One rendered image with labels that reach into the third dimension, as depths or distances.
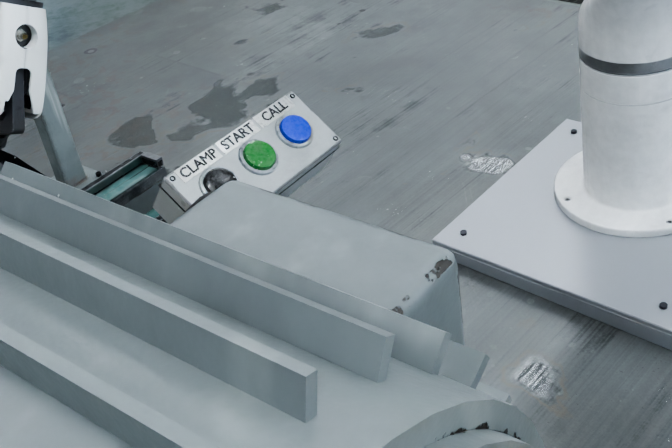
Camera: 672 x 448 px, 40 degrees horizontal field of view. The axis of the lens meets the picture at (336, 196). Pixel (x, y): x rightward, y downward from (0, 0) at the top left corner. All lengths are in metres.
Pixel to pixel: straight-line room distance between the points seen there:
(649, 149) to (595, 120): 0.07
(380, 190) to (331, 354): 1.05
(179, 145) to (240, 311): 1.24
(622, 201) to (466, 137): 0.32
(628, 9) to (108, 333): 0.81
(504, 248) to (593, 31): 0.26
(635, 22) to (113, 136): 0.87
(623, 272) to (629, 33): 0.25
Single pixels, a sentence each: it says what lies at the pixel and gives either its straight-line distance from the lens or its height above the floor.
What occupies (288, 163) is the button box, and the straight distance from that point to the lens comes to 0.82.
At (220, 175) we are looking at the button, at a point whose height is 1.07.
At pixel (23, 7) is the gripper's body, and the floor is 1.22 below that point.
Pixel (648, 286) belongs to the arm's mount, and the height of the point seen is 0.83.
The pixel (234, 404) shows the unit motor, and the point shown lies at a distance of 0.17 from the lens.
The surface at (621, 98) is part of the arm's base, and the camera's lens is 1.01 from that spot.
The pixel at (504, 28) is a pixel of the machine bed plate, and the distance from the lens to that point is 1.65.
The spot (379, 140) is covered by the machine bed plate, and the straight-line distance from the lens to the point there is 1.34.
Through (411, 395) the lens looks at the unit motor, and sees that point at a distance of 0.17.
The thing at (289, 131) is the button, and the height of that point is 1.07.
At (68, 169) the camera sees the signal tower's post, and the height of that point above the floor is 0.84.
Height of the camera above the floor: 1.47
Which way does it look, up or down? 33 degrees down
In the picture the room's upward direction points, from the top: 10 degrees counter-clockwise
